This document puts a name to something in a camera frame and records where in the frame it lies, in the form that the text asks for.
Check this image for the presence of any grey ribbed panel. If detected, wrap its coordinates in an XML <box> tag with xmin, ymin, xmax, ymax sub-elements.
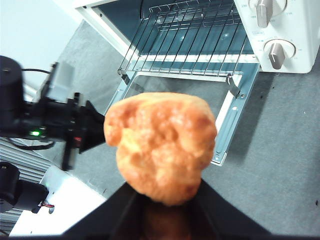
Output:
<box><xmin>0</xmin><ymin>136</ymin><xmax>52</xmax><ymax>183</ymax></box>

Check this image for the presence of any golden brown bread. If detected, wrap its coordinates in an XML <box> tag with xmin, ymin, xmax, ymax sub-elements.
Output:
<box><xmin>103</xmin><ymin>91</ymin><xmax>218</xmax><ymax>207</ymax></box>

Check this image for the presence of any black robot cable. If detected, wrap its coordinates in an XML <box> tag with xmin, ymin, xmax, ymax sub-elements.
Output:
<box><xmin>21</xmin><ymin>68</ymin><xmax>52</xmax><ymax>76</ymax></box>

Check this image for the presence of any oven door with beige handle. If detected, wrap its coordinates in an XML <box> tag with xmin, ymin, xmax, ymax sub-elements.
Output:
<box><xmin>109</xmin><ymin>62</ymin><xmax>262</xmax><ymax>167</ymax></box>

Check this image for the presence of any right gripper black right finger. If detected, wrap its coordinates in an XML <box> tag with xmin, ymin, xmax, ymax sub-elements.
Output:
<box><xmin>191</xmin><ymin>179</ymin><xmax>273</xmax><ymax>236</ymax></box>

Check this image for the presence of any metal wire oven rack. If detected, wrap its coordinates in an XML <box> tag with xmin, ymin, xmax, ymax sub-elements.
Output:
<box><xmin>117</xmin><ymin>0</ymin><xmax>245</xmax><ymax>77</ymax></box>

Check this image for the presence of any oven temperature knob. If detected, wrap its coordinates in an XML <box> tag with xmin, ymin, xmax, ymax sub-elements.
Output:
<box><xmin>248</xmin><ymin>0</ymin><xmax>288</xmax><ymax>29</ymax></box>

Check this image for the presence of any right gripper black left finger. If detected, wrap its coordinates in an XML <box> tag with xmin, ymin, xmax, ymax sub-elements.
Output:
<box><xmin>62</xmin><ymin>181</ymin><xmax>147</xmax><ymax>236</ymax></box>

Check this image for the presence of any oven timer knob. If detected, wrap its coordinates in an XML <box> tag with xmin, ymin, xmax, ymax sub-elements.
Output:
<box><xmin>263</xmin><ymin>38</ymin><xmax>297</xmax><ymax>71</ymax></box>

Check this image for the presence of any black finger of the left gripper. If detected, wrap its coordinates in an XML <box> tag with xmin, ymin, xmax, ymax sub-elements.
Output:
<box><xmin>79</xmin><ymin>126</ymin><xmax>108</xmax><ymax>154</ymax></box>
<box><xmin>81</xmin><ymin>99</ymin><xmax>106</xmax><ymax>129</ymax></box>

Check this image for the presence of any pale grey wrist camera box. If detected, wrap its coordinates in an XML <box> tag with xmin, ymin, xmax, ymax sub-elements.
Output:
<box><xmin>46</xmin><ymin>61</ymin><xmax>76</xmax><ymax>101</ymax></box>

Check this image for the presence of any white Toshiba toaster oven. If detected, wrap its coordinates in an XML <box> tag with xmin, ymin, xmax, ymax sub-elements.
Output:
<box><xmin>53</xmin><ymin>0</ymin><xmax>320</xmax><ymax>75</ymax></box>

